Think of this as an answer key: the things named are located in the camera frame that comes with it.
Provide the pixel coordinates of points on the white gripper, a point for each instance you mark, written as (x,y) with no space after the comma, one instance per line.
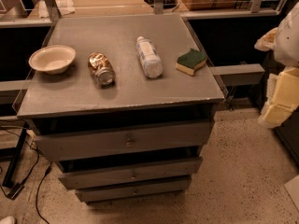
(288,44)

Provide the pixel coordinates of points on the grey top drawer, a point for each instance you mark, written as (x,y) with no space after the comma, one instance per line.
(99,143)

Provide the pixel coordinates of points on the grey drawer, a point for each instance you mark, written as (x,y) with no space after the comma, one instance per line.
(140,188)
(130,173)
(99,143)

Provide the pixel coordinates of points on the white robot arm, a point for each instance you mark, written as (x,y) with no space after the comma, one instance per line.
(283,41)

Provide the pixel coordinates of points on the grey bottom drawer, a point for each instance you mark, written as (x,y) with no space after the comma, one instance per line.
(140,188)

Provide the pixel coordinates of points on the grey drawer cabinet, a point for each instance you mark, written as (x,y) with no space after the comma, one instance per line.
(74,102)

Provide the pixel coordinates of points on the grey middle drawer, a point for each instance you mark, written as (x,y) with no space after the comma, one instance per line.
(130,173)

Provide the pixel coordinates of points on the white board floor right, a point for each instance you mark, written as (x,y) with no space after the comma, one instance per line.
(292,188)

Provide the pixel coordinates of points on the green yellow sponge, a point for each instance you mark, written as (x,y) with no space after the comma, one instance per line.
(191,61)

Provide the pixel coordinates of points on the clear plastic bottle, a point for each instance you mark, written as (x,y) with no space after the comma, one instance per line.
(149,58)

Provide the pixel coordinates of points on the gold metallic can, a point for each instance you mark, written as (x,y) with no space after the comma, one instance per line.
(101,69)

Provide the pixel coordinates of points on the white paper bowl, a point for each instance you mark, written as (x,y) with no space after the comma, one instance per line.
(52,60)

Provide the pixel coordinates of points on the white crumpled cloth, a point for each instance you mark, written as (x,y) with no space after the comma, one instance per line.
(65,7)

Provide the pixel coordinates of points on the black metal stand leg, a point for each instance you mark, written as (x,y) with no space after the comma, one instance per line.
(13,153)

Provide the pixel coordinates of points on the white object floor corner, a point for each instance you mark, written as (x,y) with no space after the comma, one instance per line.
(8,220)

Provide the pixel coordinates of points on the grey metal rail right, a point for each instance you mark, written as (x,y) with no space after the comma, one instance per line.
(238,75)

